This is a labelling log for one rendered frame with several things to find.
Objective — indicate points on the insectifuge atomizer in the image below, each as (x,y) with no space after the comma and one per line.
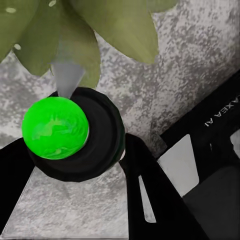
(77,133)

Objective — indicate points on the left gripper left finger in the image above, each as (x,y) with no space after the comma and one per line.
(16,167)

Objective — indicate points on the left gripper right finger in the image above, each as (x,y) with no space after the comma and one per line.
(174,219)

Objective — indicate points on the pot plant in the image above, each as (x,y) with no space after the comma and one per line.
(42,31)

